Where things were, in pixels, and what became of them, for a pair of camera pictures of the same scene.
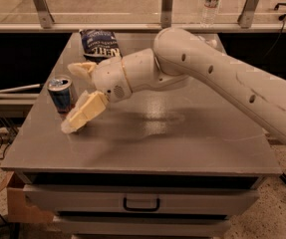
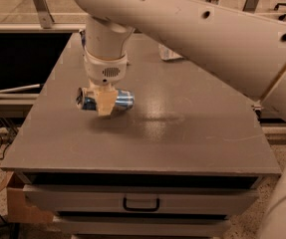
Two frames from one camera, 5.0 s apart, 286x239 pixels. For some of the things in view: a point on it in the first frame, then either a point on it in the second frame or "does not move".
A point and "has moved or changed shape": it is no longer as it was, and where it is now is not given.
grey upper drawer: (144, 198) does not move
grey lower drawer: (143, 225) does not move
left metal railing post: (41, 6) does not move
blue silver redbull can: (62, 92) has moved or changed shape
